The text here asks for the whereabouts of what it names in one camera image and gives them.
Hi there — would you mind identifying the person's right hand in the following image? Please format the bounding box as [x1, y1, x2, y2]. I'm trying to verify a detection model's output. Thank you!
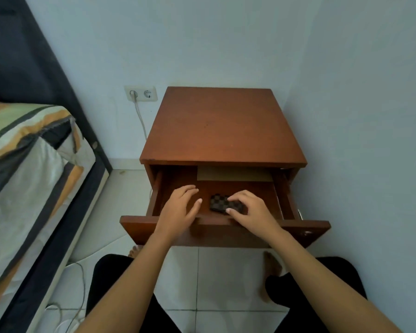
[226, 190, 282, 240]

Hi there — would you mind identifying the person's left hand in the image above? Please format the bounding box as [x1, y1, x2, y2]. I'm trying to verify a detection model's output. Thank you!
[155, 185, 203, 240]

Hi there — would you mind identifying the dark checkered wallet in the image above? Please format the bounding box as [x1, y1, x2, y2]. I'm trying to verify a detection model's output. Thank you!
[209, 194, 246, 216]

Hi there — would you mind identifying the person's right forearm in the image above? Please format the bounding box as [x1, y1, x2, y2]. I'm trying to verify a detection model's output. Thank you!
[266, 228, 403, 333]

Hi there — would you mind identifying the person's left forearm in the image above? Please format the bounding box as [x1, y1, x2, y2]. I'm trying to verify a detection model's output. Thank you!
[74, 234, 177, 333]

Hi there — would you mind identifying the brown wooden drawer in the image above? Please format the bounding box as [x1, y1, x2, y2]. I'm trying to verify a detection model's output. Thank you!
[119, 166, 332, 249]

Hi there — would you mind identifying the brown wooden nightstand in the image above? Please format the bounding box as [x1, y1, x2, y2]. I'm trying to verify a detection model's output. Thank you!
[139, 86, 308, 248]

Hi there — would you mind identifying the person's right leg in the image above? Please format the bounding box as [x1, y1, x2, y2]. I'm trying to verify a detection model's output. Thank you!
[265, 256, 369, 333]

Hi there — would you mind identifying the person's leg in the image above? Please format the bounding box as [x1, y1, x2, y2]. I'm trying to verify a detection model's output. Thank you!
[265, 256, 369, 333]
[85, 254, 182, 333]

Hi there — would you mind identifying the person's left leg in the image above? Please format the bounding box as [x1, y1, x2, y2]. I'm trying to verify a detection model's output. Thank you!
[85, 254, 182, 333]

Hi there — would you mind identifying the striped bed sheet mattress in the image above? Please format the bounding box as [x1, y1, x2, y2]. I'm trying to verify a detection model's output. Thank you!
[0, 102, 96, 311]

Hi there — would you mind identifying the dark blue headboard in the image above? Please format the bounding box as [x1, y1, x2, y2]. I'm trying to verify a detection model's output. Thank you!
[0, 0, 113, 172]

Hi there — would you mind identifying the white power cable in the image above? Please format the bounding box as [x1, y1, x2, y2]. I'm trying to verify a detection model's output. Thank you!
[133, 99, 148, 141]

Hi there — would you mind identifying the white double wall socket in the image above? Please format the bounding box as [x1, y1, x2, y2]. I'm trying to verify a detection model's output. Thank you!
[124, 85, 159, 103]

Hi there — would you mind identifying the white floor cable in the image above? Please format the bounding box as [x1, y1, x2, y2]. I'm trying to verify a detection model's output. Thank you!
[43, 261, 88, 333]

